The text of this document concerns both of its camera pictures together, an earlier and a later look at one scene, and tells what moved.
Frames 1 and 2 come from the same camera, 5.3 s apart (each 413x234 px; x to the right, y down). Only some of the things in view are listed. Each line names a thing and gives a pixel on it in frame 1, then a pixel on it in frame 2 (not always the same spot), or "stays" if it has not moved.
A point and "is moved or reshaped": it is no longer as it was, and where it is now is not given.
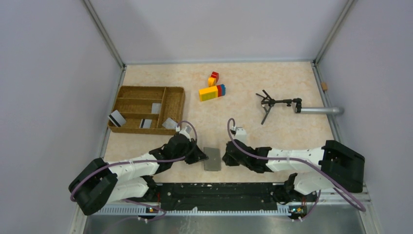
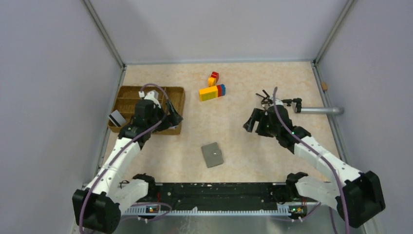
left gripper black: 197,154 -> 169,120
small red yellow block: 213,80 stays
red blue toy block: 221,89 stays
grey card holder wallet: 213,163 is moved or reshaped
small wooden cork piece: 324,86 stays
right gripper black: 228,160 -> 259,115
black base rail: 219,197 stays
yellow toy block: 207,93 stays
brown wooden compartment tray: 145,108 stays
